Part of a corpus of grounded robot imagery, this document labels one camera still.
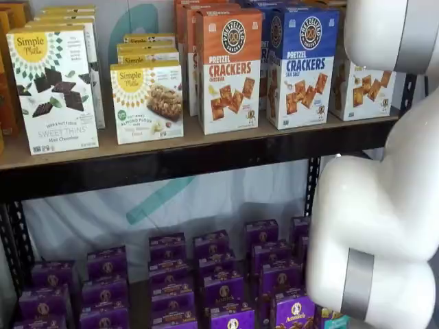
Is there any brown wooden shelf board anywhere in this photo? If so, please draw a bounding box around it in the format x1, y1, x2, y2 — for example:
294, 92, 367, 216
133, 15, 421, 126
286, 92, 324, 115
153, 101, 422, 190
0, 106, 401, 171

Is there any black metal shelf rack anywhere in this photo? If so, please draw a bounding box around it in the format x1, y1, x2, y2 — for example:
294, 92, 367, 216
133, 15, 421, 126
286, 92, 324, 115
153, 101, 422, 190
0, 73, 418, 309

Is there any purple snack box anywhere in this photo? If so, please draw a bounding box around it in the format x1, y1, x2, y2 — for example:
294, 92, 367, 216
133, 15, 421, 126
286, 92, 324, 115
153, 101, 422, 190
208, 306, 257, 329
81, 277, 130, 306
149, 232, 187, 261
273, 296, 317, 329
245, 219, 280, 246
31, 260, 78, 292
251, 241, 292, 270
297, 236, 309, 261
147, 259, 190, 285
150, 282, 195, 313
12, 315, 68, 329
193, 230, 230, 258
86, 245, 128, 279
202, 274, 246, 309
152, 310, 199, 329
19, 286, 72, 321
198, 255, 237, 280
259, 263, 306, 297
291, 215, 311, 241
78, 303, 130, 329

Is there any yellow honey mustard cracker box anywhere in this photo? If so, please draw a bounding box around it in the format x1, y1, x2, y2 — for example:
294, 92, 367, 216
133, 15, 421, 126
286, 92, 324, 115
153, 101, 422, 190
328, 56, 398, 122

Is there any orange cheddar cracker box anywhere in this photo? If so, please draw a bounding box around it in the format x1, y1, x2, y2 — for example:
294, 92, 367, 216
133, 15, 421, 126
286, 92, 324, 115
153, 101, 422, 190
195, 8, 264, 135
174, 0, 220, 86
187, 5, 243, 117

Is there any white backdrop sheet teal print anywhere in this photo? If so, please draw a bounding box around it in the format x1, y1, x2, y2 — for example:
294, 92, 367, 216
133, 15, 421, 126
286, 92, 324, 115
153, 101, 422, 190
20, 0, 405, 261

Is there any brown orange snack box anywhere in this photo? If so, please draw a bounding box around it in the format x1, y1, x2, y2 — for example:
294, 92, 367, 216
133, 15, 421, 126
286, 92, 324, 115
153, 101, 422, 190
0, 1, 34, 30
0, 10, 21, 138

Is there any teal snack box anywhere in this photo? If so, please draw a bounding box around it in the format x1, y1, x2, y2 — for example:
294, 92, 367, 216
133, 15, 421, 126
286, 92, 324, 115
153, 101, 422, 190
314, 306, 351, 329

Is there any almond flour bar box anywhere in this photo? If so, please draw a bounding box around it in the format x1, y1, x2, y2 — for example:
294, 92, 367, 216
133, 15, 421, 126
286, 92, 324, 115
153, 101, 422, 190
123, 33, 176, 49
116, 46, 180, 66
109, 61, 185, 145

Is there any mint chocolate sweet thins box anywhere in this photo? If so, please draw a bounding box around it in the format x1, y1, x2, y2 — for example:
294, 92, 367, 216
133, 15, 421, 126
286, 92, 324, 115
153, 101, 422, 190
24, 19, 106, 130
5, 25, 100, 156
40, 5, 97, 16
33, 13, 97, 23

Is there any blue sea salt cracker box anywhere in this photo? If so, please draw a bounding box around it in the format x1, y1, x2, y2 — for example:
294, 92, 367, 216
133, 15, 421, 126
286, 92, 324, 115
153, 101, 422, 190
255, 0, 344, 10
265, 6, 340, 130
257, 8, 272, 119

